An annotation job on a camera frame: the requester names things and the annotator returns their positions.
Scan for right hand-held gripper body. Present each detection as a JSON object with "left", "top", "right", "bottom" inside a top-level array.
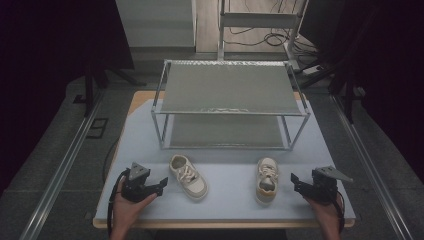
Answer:
[{"left": 307, "top": 165, "right": 354, "bottom": 205}]

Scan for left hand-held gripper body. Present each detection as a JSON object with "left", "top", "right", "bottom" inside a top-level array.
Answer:
[{"left": 121, "top": 161, "right": 158, "bottom": 204}]

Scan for person's right hand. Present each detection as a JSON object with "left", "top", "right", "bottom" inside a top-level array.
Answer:
[{"left": 304, "top": 193, "right": 344, "bottom": 232}]

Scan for person's left hand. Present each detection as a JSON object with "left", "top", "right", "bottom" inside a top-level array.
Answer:
[{"left": 111, "top": 177, "right": 158, "bottom": 232}]

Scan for white child's sneaker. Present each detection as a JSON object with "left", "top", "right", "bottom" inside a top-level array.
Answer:
[
  {"left": 168, "top": 153, "right": 210, "bottom": 202},
  {"left": 255, "top": 156, "right": 280, "bottom": 205}
]

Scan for light blue table mat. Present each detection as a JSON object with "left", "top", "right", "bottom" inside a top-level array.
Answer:
[{"left": 94, "top": 98, "right": 357, "bottom": 222}]

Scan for black tripod stand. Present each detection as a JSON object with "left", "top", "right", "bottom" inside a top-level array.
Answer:
[{"left": 82, "top": 59, "right": 148, "bottom": 118}]

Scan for white power strip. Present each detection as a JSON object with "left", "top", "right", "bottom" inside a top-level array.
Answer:
[{"left": 301, "top": 64, "right": 324, "bottom": 76}]

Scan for two-tier metal shoe rack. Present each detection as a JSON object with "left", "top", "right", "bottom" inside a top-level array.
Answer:
[{"left": 150, "top": 58, "right": 312, "bottom": 151}]

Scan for white panel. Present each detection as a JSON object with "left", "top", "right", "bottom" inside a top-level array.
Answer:
[{"left": 114, "top": 0, "right": 198, "bottom": 50}]

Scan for white metal stand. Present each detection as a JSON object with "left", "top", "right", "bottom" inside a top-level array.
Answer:
[{"left": 217, "top": 0, "right": 310, "bottom": 73}]

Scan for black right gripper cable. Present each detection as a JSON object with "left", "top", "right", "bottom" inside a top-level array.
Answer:
[{"left": 333, "top": 189, "right": 346, "bottom": 234}]

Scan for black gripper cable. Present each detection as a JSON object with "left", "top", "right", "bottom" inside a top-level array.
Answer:
[
  {"left": 333, "top": 189, "right": 346, "bottom": 234},
  {"left": 106, "top": 167, "right": 132, "bottom": 238}
]

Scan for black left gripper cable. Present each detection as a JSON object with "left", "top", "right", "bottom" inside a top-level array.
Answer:
[{"left": 106, "top": 167, "right": 132, "bottom": 238}]

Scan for metal floor rail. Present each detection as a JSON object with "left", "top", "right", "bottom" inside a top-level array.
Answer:
[
  {"left": 19, "top": 94, "right": 105, "bottom": 240},
  {"left": 329, "top": 94, "right": 415, "bottom": 240}
]

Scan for black floor cables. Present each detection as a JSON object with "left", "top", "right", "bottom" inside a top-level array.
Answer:
[{"left": 222, "top": 0, "right": 319, "bottom": 58}]

